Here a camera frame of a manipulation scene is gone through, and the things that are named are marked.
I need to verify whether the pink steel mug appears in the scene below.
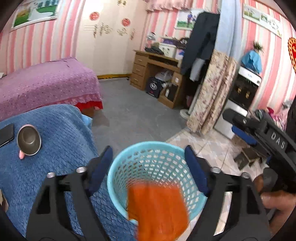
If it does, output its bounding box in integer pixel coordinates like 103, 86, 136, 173
16, 124, 42, 160

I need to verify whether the white wardrobe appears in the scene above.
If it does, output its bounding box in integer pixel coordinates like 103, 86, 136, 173
75, 0, 147, 76

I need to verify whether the blue cloth covered item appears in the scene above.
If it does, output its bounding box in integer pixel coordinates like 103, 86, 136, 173
241, 50, 262, 74

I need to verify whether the black white cabinet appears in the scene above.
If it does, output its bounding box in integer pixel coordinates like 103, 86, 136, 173
214, 66, 261, 140

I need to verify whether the black phone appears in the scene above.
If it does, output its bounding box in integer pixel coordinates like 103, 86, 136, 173
0, 123, 15, 147

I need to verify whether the pink window valance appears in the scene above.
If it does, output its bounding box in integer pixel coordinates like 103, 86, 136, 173
145, 0, 220, 12

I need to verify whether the person's right hand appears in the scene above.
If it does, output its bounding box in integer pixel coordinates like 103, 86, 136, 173
253, 175, 295, 236

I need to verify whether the light blue trash basket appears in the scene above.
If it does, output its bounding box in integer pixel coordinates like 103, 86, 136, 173
107, 141, 207, 220

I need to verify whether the white storage box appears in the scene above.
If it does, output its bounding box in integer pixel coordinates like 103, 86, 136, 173
159, 43, 177, 58

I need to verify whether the blue quilted blanket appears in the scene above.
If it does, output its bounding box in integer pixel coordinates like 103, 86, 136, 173
1, 104, 98, 235

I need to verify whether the floral curtain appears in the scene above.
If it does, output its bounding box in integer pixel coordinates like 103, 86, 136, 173
187, 50, 237, 135

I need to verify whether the framed wedding photo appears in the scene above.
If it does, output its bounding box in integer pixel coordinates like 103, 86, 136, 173
10, 0, 62, 32

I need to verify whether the framed couple photo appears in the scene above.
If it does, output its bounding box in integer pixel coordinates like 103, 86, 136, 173
175, 9, 204, 31

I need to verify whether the wooden desk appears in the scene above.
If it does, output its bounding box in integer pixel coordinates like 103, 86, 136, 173
129, 50, 185, 109

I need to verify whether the bed with purple cover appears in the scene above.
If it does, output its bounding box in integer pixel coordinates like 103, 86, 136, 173
1, 57, 103, 120

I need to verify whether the orange snack wrapper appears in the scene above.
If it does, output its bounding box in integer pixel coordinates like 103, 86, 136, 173
127, 181, 189, 240

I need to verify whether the black hanging jacket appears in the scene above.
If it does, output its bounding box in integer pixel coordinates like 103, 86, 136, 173
181, 11, 220, 81

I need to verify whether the black bag under desk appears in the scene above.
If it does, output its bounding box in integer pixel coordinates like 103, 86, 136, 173
145, 77, 164, 98

